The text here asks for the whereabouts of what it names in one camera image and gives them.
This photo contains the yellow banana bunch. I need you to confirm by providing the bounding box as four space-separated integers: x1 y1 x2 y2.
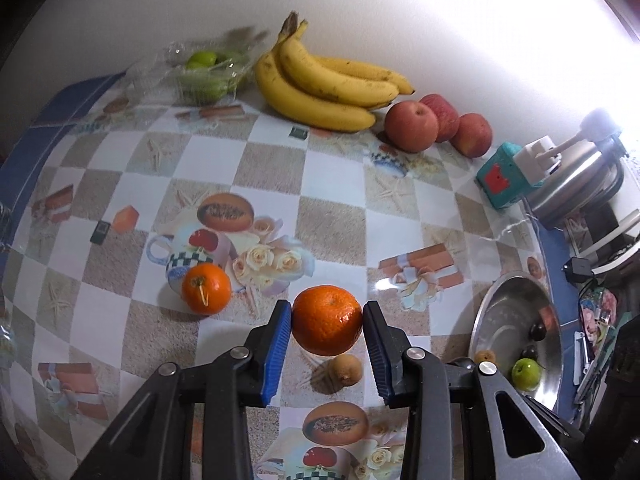
255 11 416 133

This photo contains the printed checkered tablecloth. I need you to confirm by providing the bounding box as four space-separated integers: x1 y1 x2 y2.
0 72 556 480

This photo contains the orange with stem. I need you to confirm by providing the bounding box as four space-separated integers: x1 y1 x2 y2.
181 263 233 316

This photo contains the colourful printed packet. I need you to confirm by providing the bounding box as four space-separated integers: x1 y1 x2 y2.
579 285 621 341

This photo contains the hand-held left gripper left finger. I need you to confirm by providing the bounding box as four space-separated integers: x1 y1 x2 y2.
70 300 292 480

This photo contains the clear plastic container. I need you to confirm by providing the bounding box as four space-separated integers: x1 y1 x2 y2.
125 40 261 106

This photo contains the red apple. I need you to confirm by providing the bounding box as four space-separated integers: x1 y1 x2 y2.
384 101 440 154
419 93 461 143
451 113 493 159

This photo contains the white lamp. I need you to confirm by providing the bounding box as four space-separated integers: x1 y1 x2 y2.
579 107 623 142

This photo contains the teal cube socket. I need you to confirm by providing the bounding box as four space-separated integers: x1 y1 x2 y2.
475 142 531 210

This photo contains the small green apple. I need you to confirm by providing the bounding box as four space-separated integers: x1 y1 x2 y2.
511 358 543 391

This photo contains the white curved object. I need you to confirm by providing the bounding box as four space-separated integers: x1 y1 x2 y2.
570 210 640 271

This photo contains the steel kettle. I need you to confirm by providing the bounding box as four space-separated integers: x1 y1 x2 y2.
522 135 628 231

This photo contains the white plug adapter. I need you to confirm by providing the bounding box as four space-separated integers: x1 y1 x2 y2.
515 136 563 186

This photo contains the large orange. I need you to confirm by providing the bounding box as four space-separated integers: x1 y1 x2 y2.
291 285 363 357

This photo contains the steel bowl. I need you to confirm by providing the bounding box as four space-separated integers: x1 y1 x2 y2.
468 271 563 411

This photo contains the black adapter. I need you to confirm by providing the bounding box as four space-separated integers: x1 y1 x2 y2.
562 256 596 283

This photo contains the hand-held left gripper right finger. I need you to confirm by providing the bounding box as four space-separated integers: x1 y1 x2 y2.
362 301 583 480

